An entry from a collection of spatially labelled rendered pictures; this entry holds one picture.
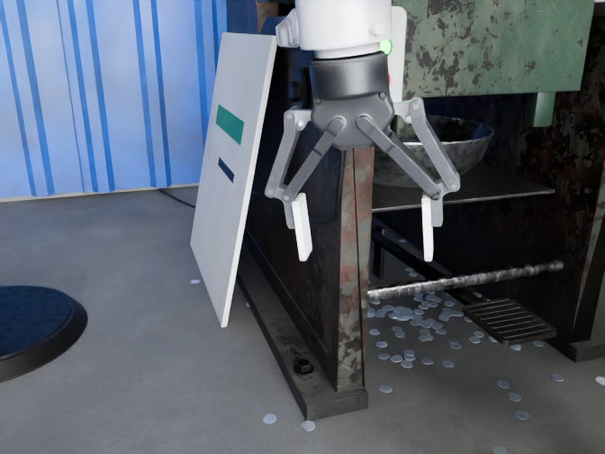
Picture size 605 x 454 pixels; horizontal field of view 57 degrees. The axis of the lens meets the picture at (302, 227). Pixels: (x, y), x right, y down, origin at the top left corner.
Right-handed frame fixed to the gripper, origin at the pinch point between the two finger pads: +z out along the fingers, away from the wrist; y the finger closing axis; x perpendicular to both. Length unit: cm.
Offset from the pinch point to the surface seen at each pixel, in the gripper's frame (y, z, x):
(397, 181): -1.9, 8.4, 47.3
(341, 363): -9.3, 29.8, 18.7
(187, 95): -88, 1, 136
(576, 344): 31, 42, 44
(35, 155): -134, 12, 103
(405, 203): 0.4, 9.5, 38.4
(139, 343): -53, 34, 27
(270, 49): -24, -18, 47
